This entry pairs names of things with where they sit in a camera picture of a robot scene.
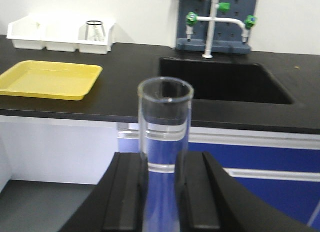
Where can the white bin right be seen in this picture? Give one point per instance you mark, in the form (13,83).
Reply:
(95,47)

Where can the white bin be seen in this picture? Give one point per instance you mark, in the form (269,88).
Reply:
(27,33)
(95,47)
(61,34)

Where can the yellow plastic tray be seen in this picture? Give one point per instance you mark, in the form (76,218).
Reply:
(52,80)

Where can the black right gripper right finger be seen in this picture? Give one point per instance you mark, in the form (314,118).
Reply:
(209,199)

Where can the white bin left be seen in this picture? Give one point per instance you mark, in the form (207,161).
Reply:
(27,33)

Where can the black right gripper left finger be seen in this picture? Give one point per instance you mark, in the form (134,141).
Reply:
(117,202)

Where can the blue cabinet drawer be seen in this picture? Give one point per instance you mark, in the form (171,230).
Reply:
(281,168)

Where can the blue pegboard drying rack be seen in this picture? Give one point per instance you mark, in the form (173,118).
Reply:
(221,26)

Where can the black lab sink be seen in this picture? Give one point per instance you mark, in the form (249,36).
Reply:
(226,81)

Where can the black wire tripod stand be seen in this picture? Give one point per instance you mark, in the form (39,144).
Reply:
(94,31)

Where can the tall transparent tube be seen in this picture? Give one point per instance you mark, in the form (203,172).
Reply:
(164,112)

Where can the white bin middle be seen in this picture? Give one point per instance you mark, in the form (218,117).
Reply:
(61,34)

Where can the white lab faucet green knobs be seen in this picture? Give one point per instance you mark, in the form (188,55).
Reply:
(192,18)

